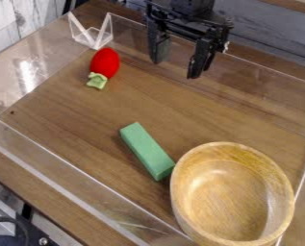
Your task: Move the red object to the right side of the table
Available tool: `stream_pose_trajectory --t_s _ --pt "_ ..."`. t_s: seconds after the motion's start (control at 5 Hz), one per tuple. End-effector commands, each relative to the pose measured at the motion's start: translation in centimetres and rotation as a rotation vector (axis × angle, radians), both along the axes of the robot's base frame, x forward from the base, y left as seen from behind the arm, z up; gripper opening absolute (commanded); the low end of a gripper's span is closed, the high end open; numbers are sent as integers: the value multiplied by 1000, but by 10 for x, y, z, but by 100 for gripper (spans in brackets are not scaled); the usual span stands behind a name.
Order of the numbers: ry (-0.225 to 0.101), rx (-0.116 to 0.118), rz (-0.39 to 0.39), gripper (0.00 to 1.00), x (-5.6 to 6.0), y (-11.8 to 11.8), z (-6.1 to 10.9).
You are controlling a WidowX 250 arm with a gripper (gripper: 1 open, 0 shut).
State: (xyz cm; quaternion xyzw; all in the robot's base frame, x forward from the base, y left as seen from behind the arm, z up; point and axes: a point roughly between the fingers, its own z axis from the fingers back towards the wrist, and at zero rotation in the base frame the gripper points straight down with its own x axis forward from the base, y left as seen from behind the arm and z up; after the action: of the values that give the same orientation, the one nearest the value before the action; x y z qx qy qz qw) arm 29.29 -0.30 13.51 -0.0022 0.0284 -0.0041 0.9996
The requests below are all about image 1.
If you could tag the green rectangular block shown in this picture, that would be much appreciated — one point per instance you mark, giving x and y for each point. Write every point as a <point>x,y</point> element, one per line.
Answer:
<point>148,150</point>

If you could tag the clear acrylic tray walls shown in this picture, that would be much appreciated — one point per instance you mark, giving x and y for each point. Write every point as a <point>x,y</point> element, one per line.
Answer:
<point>63,159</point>

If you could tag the red plush strawberry toy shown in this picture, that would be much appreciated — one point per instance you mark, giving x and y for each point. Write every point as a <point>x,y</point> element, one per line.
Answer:
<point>103,67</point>

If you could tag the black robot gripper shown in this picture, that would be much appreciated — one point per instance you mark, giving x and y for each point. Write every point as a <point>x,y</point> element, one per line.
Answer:
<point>192,20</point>

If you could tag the clear acrylic corner bracket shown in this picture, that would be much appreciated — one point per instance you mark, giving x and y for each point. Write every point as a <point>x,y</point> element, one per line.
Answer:
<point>93,37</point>

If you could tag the black metal table clamp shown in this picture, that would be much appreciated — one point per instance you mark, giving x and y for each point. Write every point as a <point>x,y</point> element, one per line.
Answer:
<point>30,235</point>

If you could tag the wooden bowl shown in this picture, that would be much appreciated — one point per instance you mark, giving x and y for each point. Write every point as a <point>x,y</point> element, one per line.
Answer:
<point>232,196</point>

